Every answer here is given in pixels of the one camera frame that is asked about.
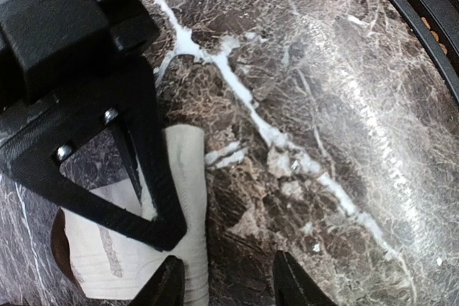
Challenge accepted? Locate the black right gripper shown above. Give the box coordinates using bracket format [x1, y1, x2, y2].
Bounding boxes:
[1, 0, 159, 108]

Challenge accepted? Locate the white brown striped sock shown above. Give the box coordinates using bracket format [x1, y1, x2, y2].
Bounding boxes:
[51, 125, 209, 305]

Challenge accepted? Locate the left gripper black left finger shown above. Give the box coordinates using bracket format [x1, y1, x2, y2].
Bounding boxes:
[128, 256, 185, 306]

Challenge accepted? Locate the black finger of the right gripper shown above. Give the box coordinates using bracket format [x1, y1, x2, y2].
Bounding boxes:
[1, 97, 176, 251]
[100, 57, 187, 245]

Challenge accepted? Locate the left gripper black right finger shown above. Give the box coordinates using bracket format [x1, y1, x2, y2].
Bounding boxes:
[273, 250, 336, 306]

